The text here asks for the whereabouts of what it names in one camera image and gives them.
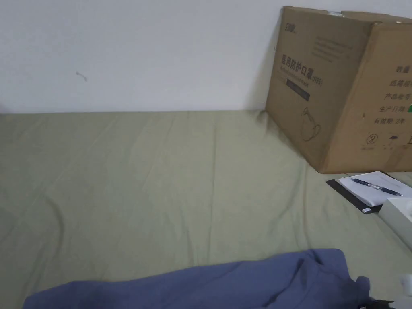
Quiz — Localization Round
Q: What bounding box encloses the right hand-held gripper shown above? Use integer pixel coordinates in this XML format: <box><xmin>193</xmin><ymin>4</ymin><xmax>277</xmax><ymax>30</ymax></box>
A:
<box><xmin>362</xmin><ymin>273</ymin><xmax>412</xmax><ymax>309</ymax></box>

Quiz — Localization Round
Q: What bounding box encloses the dark blue shirt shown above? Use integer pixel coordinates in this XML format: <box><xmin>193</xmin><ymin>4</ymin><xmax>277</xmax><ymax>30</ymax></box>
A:
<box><xmin>23</xmin><ymin>248</ymin><xmax>371</xmax><ymax>309</ymax></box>

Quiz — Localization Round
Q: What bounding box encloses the white flat box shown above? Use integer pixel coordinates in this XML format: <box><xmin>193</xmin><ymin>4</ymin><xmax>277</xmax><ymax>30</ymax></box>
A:
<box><xmin>378</xmin><ymin>196</ymin><xmax>412</xmax><ymax>252</ymax></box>

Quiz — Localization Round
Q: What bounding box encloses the white paper pad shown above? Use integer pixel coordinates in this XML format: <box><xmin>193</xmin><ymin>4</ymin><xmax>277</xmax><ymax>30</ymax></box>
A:
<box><xmin>339</xmin><ymin>171</ymin><xmax>405</xmax><ymax>208</ymax></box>

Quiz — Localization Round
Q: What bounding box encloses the black clipboard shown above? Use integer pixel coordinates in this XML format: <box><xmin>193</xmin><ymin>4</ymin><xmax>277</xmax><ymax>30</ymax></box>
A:
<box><xmin>326</xmin><ymin>176</ymin><xmax>387</xmax><ymax>215</ymax></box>

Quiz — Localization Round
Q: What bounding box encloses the dark blue pen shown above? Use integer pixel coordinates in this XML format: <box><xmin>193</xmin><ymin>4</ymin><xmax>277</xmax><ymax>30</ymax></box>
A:
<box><xmin>350</xmin><ymin>177</ymin><xmax>403</xmax><ymax>197</ymax></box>

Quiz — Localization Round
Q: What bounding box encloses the brown cardboard carton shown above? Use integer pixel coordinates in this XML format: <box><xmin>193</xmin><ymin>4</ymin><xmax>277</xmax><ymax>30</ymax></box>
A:
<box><xmin>264</xmin><ymin>6</ymin><xmax>412</xmax><ymax>174</ymax></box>

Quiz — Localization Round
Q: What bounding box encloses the bed with pale green sheet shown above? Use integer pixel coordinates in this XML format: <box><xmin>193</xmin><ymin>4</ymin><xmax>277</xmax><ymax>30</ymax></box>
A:
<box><xmin>0</xmin><ymin>109</ymin><xmax>412</xmax><ymax>309</ymax></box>

